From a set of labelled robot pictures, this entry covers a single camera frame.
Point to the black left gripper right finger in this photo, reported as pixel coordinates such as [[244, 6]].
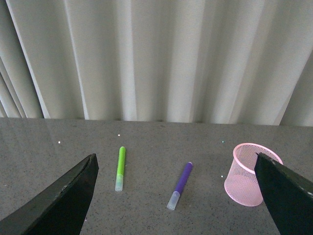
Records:
[[288, 196]]

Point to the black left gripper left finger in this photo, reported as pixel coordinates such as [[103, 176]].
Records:
[[61, 208]]

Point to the purple highlighter pen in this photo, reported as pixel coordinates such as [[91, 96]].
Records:
[[180, 187]]

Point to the pink mesh cup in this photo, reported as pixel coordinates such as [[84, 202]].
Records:
[[241, 183]]

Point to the green highlighter pen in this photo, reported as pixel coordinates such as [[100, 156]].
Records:
[[120, 169]]

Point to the white pleated curtain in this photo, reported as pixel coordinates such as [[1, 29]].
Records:
[[207, 61]]

